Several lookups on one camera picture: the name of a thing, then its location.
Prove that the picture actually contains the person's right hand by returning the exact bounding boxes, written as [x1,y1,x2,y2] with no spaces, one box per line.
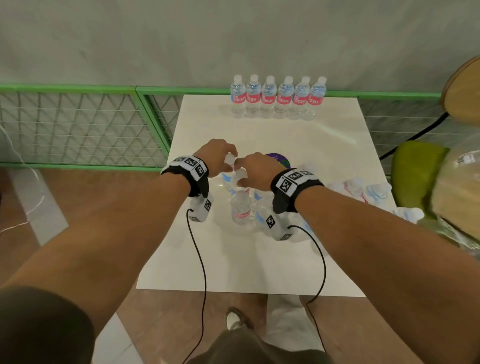
[234,151,288,192]

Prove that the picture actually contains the person's left hand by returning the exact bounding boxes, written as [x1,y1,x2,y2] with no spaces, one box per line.
[193,138,239,179]

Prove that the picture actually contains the clear water bottle red label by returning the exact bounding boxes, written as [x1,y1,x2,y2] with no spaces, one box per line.
[220,152,237,196]
[229,167,250,196]

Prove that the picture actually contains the tidy grid of water bottles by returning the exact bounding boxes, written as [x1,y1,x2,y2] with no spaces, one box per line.
[229,74,328,121]

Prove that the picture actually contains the person's right forearm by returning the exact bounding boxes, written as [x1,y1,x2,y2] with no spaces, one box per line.
[294,185,480,364]

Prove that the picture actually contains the person's left forearm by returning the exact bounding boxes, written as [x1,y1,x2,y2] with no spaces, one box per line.
[0,173,192,338]

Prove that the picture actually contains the person's beige trousers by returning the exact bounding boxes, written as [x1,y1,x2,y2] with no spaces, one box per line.
[264,294,325,353]

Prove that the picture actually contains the purple round sticker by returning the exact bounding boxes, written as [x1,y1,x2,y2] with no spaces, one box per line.
[264,152,292,170]

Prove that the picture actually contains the black marker wristband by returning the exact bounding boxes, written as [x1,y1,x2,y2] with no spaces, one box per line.
[160,154,210,199]
[270,167,325,215]

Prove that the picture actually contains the white table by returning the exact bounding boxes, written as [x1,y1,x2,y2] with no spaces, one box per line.
[136,94,398,298]

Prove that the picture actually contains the green framed mesh fence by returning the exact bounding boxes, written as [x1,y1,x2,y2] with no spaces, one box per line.
[0,83,451,173]

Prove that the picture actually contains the green chair wooden backrest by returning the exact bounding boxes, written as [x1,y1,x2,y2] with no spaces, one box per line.
[378,55,480,260]

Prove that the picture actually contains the white sneaker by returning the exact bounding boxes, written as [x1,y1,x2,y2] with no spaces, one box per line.
[224,308,248,331]

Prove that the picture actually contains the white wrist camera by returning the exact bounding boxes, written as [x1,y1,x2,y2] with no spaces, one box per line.
[187,193,215,223]
[262,209,293,242]

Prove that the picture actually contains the thin black camera cable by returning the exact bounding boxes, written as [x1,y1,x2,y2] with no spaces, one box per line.
[181,208,208,364]
[287,224,328,353]

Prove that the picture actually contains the thin white floor cable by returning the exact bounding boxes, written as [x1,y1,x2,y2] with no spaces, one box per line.
[0,123,46,235]

